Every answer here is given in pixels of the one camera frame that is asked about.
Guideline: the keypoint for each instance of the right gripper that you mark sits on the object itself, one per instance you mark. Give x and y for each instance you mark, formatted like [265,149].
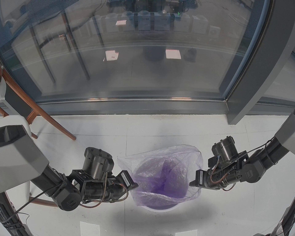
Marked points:
[221,179]

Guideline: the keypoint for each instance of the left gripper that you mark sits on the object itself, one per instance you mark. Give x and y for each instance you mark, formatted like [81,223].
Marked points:
[103,190]

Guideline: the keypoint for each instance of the purple plastic bag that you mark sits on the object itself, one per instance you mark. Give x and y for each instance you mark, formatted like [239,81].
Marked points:
[161,156]

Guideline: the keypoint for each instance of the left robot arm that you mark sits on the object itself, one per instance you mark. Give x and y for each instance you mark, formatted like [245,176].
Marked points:
[23,156]

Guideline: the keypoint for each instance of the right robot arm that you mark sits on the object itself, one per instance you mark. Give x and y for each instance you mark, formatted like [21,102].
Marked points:
[253,171]

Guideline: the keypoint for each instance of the white cushioned wooden chair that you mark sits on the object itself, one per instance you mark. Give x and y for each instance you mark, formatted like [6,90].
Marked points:
[46,117]

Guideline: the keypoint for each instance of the window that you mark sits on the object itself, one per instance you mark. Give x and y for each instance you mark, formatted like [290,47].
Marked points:
[147,57]

